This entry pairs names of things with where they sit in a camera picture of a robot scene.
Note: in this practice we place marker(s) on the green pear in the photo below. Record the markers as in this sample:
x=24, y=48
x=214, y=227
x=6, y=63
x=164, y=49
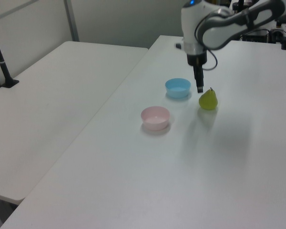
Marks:
x=208, y=100

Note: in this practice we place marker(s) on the small black object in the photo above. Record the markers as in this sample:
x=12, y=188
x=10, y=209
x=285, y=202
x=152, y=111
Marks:
x=178, y=45

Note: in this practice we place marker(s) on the light blue plastic bowl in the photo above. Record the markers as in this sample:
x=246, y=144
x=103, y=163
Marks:
x=177, y=89

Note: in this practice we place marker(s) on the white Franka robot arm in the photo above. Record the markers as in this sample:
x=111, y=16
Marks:
x=193, y=23

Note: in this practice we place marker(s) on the dark background equipment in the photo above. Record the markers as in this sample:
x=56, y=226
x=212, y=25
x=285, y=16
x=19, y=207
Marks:
x=259, y=35

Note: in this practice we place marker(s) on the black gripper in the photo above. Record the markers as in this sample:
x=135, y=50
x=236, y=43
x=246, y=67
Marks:
x=196, y=59

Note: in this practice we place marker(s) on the grey metal partition post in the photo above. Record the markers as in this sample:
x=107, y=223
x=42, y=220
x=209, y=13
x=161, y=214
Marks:
x=71, y=19

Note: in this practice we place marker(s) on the pink plastic bowl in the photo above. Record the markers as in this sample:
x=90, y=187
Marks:
x=155, y=119

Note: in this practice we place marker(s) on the black pole with clamp foot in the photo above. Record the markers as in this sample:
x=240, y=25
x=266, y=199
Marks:
x=1, y=64

